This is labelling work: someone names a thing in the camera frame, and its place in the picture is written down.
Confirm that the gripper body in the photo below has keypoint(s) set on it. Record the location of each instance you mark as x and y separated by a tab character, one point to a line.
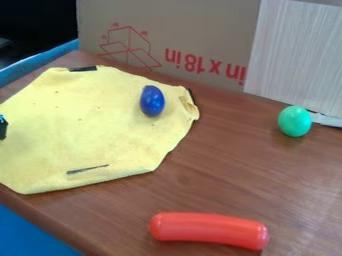
2	126

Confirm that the yellow cloth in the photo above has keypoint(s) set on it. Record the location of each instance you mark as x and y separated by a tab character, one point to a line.
80	126

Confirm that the blue toy egg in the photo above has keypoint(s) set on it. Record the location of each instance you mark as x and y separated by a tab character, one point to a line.
152	101

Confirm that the cardboard box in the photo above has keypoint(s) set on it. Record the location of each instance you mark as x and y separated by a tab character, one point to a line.
187	36

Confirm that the red toy sausage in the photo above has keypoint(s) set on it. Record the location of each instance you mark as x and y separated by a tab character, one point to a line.
209	230

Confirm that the green toy ball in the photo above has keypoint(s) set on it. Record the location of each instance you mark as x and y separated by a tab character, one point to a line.
294	121

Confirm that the white board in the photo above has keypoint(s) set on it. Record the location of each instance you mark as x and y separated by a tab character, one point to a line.
298	53

